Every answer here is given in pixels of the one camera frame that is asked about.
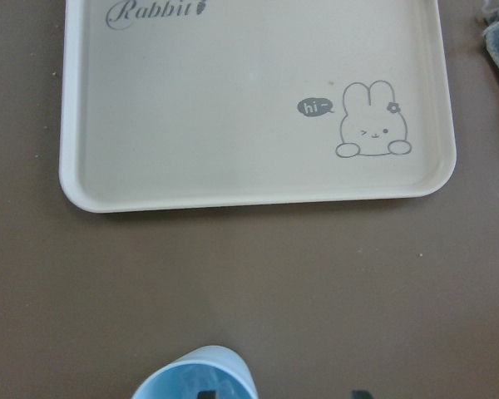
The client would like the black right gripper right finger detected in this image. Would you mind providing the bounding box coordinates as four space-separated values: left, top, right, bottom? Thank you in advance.
350 390 372 399

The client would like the light blue plastic cup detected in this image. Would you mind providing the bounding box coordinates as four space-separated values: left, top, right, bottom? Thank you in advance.
133 345 259 399

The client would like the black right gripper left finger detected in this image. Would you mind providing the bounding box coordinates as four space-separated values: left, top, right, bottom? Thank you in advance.
197 391 217 399

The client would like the cream rabbit tray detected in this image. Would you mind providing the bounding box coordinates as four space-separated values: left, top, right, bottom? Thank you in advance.
59 1 457 213

